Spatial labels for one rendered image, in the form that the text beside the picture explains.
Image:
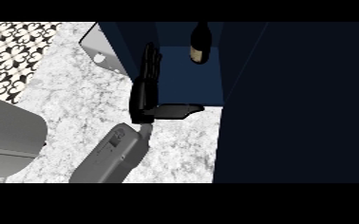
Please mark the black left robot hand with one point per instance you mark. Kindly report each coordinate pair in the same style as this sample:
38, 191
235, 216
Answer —
142, 98

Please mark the navy blue cabinet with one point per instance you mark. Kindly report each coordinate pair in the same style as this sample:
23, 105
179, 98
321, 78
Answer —
187, 82

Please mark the dark wine bottle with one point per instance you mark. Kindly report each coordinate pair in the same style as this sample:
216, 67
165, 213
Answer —
200, 44

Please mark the dark navy cabinet door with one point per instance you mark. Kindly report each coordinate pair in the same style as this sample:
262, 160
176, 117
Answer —
290, 107

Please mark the pale grey flat appliance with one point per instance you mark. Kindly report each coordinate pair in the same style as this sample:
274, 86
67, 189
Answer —
101, 50

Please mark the grey rounded appliance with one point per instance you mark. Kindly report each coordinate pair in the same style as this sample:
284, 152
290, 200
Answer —
18, 139

